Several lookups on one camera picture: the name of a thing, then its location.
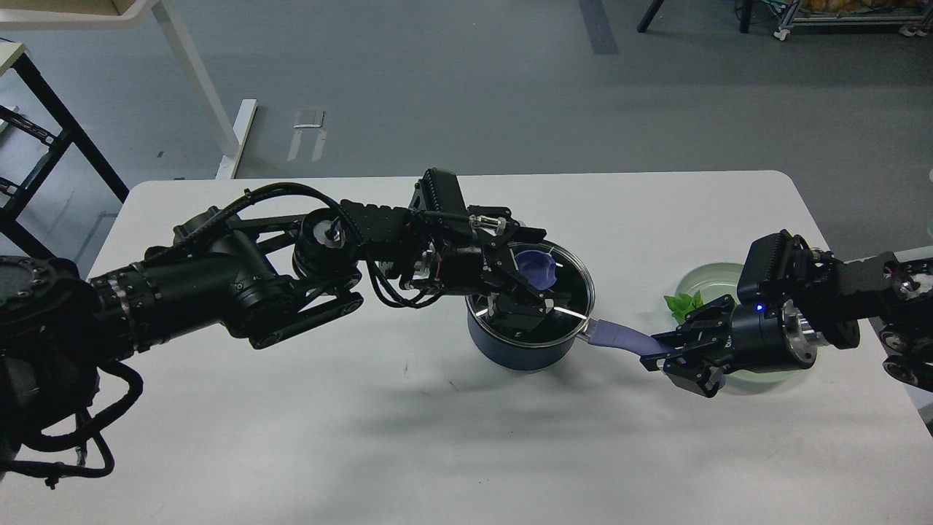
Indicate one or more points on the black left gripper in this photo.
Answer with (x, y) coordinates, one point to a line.
(479, 266)

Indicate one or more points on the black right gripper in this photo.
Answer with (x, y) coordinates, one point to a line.
(757, 338)

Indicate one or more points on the dark blue saucepan purple handle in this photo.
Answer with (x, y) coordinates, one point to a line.
(596, 332)

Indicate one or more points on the glass pot lid purple knob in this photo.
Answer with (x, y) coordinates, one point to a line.
(550, 305)

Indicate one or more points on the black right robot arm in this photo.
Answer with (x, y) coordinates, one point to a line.
(836, 295)

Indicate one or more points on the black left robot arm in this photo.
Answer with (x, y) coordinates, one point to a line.
(279, 261)

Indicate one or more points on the orange toy carrot green leaves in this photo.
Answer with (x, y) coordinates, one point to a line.
(683, 304)

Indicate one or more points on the clear glass plate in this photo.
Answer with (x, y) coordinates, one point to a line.
(721, 278)

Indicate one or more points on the metal wheeled cart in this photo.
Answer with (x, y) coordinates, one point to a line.
(912, 17)

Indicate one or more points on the black metal rack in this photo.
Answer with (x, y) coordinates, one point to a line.
(71, 134)

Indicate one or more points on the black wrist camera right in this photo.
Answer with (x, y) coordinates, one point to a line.
(774, 264)

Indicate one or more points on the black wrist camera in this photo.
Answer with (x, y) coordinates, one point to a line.
(439, 191)
(774, 264)

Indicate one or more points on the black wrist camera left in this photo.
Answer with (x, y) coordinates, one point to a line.
(439, 191)

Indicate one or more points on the white desk frame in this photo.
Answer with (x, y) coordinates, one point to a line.
(230, 134)

